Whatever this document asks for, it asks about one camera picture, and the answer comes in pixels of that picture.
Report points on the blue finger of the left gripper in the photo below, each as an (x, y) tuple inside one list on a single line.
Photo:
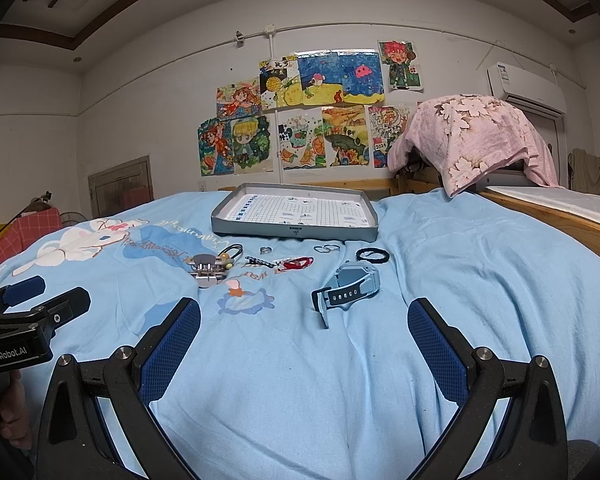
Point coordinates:
[(17, 293), (57, 311)]

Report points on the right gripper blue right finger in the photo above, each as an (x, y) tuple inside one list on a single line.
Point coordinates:
[(531, 442)]

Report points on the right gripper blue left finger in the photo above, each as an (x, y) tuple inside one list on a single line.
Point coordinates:
[(74, 440)]

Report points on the brown hair tie yellow bead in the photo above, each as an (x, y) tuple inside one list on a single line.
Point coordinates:
[(229, 256)]

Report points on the blue digital wristwatch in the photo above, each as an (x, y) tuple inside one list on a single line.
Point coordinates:
[(352, 282)]

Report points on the person's left hand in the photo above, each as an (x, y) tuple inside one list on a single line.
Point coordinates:
[(15, 417)]

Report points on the red checked cloth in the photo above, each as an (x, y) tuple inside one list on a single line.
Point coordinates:
[(24, 232)]

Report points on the brown wooden door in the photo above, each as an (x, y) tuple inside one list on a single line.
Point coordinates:
[(121, 187)]

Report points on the anime girl orange drawing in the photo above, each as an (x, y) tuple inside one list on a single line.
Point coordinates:
[(215, 148)]

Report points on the light blue printed bedsheet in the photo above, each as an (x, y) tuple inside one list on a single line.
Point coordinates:
[(265, 391)]

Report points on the blond boy drawing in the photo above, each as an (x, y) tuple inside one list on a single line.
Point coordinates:
[(252, 145)]

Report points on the mermaid girl drawing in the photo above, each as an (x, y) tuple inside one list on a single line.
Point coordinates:
[(238, 100)]

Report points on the grey shallow tray box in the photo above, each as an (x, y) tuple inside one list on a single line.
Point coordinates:
[(296, 211)]

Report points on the orange fish drawing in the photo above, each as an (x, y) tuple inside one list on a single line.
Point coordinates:
[(301, 138)]

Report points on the yellow moon cat drawing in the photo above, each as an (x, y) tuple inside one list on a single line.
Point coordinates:
[(280, 84)]

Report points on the pink floral cloth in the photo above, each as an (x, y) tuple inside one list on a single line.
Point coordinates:
[(466, 136)]

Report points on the landscape turtle painting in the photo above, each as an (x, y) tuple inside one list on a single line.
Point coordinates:
[(346, 135)]

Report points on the colourful doodle calendar drawing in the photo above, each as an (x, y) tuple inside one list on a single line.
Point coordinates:
[(386, 124)]

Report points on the blue sea jellyfish painting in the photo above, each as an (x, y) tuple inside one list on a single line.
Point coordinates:
[(341, 77)]

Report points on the red haired character drawing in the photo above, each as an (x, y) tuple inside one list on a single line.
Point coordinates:
[(401, 59)]

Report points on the white wall air conditioner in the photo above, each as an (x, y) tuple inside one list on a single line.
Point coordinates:
[(526, 90)]

